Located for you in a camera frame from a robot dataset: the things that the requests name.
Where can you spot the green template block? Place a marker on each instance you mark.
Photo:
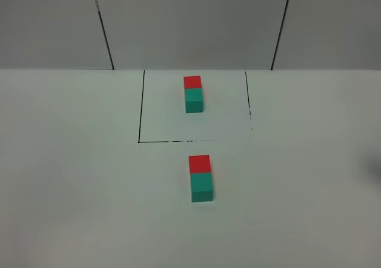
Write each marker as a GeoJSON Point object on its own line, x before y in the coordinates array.
{"type": "Point", "coordinates": [194, 100]}

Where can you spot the red template block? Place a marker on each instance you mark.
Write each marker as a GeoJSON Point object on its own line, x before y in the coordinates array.
{"type": "Point", "coordinates": [192, 82]}

